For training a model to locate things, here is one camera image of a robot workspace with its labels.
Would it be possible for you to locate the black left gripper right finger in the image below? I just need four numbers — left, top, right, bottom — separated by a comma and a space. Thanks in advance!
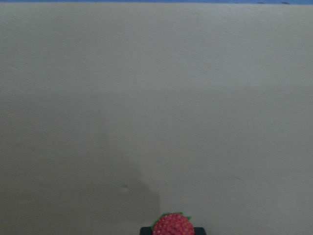
194, 227, 205, 235

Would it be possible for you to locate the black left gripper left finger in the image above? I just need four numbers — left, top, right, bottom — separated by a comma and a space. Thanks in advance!
139, 227, 153, 235

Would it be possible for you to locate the red strawberry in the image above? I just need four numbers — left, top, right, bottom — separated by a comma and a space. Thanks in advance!
151, 212, 195, 235

